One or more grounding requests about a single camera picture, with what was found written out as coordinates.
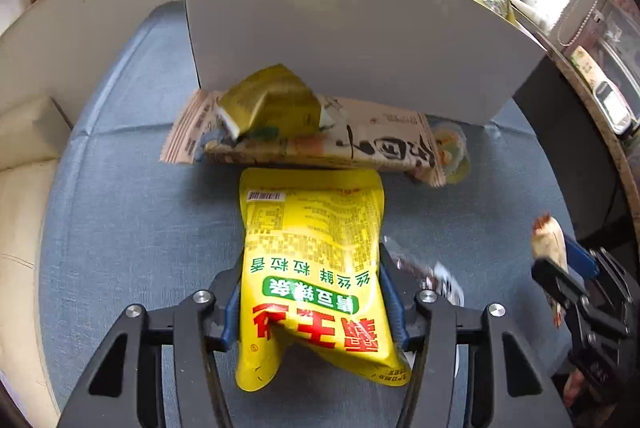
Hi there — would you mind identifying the large yellow snack pouch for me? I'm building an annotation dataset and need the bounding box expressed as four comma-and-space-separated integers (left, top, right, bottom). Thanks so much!
235, 168, 411, 392

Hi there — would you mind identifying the beige brown-edged snack packet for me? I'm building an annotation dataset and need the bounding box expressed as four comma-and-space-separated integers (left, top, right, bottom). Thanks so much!
530, 211, 571, 328

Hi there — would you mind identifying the small silver snack packet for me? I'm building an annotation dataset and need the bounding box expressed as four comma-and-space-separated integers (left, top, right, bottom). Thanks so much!
383, 235, 464, 307

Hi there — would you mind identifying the striped cartoon snack bag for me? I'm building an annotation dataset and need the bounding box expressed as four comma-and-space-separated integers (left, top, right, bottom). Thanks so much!
160, 89, 222, 165

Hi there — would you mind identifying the beige calligraphy snack bag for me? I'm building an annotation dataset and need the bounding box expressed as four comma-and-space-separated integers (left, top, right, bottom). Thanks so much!
195, 97, 447, 188

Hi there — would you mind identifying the cream leather sofa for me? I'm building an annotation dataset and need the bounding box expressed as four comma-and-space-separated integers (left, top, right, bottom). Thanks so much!
1, 96, 70, 427

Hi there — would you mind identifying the white storage box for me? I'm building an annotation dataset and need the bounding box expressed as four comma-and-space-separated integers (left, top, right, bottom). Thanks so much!
184, 0, 544, 125

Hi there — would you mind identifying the olive yellow snack packet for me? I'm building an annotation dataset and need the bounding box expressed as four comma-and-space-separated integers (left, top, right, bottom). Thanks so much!
215, 64, 322, 141

